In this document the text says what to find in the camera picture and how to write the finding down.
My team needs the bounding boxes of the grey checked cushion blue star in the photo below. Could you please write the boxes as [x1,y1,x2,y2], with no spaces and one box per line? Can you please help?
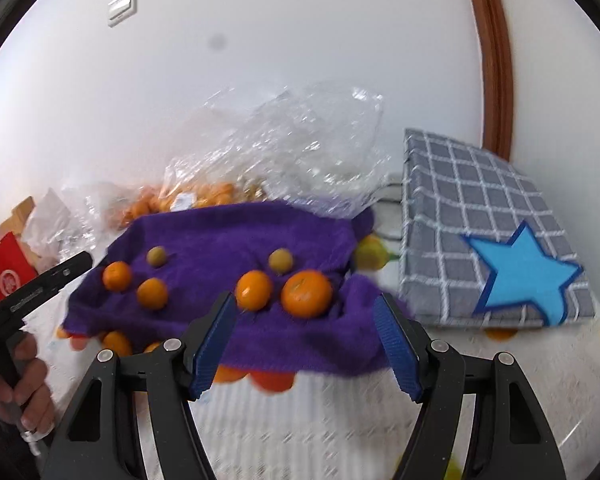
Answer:
[399,128,597,331]

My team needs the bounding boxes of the black cable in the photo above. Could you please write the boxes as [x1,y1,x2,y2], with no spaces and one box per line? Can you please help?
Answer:
[375,185,406,241]

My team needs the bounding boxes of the brown wooden door frame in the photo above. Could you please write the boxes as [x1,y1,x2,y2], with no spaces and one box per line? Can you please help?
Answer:
[460,0,512,161]

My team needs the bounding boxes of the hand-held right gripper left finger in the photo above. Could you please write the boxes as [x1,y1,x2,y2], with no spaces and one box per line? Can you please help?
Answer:
[40,291,239,480]

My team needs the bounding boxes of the pile of oranges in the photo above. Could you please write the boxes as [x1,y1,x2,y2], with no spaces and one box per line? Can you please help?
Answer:
[55,325,296,393]

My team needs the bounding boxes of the large mandarin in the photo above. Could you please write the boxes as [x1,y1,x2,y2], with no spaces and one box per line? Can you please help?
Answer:
[280,270,333,318]

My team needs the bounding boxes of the white wall switch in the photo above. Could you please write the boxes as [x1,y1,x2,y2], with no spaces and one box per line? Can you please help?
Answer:
[106,0,138,28]

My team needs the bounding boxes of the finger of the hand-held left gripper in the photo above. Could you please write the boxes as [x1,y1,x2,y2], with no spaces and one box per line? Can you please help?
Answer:
[39,251,94,293]

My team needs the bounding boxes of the person's left hand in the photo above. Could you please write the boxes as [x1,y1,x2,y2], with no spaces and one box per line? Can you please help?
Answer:
[0,332,56,433]

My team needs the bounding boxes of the heap of bagged oranges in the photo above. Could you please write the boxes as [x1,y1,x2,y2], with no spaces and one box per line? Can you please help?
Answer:
[117,182,266,228]

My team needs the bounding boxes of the small clear plastic bag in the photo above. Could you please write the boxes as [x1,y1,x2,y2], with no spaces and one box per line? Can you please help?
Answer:
[62,182,146,256]

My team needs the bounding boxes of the fruit-printed tablecloth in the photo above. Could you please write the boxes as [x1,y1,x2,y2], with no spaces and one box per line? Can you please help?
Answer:
[25,235,600,480]

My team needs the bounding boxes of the medium mandarin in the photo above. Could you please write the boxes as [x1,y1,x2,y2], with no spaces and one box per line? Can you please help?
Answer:
[235,270,274,311]

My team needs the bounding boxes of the red paper bag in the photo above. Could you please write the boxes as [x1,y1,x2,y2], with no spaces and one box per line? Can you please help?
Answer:
[0,231,40,306]

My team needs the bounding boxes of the purple towel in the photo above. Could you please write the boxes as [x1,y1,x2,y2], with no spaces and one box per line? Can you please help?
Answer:
[62,201,411,376]

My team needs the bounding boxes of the white plastic bag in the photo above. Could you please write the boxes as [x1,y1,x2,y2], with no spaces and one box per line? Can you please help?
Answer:
[22,187,73,256]

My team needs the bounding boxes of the small mandarin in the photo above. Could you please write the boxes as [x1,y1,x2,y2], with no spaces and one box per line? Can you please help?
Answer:
[102,261,132,292]
[136,278,169,310]

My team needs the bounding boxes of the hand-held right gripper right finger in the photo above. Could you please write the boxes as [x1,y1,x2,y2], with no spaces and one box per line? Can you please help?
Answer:
[372,292,567,480]

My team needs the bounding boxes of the large clear plastic bag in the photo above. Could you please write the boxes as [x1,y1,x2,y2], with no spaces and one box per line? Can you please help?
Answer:
[162,80,386,221]

